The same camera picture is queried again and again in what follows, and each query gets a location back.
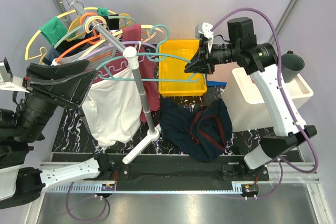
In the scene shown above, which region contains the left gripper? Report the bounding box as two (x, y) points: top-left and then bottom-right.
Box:
(13, 59), (101, 142)

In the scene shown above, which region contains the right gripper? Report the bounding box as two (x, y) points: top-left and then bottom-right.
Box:
(184, 39), (239, 75)

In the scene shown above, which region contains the teal plastic hanger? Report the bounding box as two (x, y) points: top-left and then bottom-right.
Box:
(96, 24), (204, 83)

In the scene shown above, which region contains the navy tank top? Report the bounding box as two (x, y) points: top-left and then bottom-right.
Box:
(160, 99), (233, 162)

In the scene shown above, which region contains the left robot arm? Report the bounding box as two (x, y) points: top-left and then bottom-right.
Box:
(1, 60), (113, 209)

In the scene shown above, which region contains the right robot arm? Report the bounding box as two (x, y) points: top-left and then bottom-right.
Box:
(184, 17), (317, 180)

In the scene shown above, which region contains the yellow plastic hanger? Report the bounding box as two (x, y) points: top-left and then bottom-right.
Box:
(24, 6), (119, 61)

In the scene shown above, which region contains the orange plastic hanger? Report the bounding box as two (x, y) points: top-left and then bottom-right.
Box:
(51, 8), (119, 66)

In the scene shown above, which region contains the maroon white tank top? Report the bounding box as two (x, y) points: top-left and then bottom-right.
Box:
(60, 42), (161, 147)

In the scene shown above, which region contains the lavender plastic hanger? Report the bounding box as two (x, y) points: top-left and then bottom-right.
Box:
(52, 40), (158, 78)

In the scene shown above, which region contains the yellow plastic tray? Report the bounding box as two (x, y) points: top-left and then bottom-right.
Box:
(158, 39), (207, 97)

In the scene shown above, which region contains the green garment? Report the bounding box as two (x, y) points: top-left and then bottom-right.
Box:
(35, 7), (115, 46)

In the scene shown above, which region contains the metal clothes rack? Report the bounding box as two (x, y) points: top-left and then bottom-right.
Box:
(73, 0), (161, 164)

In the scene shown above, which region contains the white storage box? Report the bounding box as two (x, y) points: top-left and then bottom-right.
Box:
(222, 68), (314, 132)

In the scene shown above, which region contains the dark green mug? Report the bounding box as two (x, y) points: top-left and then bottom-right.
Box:
(281, 51), (305, 83)

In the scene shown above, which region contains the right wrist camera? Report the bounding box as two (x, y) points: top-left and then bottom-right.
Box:
(195, 22), (214, 52)

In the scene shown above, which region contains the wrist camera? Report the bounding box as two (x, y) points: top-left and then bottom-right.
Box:
(195, 22), (214, 52)
(1, 57), (29, 93)

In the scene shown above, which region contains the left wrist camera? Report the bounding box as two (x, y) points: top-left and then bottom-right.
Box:
(1, 57), (29, 93)

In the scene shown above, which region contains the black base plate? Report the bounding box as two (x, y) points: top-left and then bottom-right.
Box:
(60, 153), (271, 192)

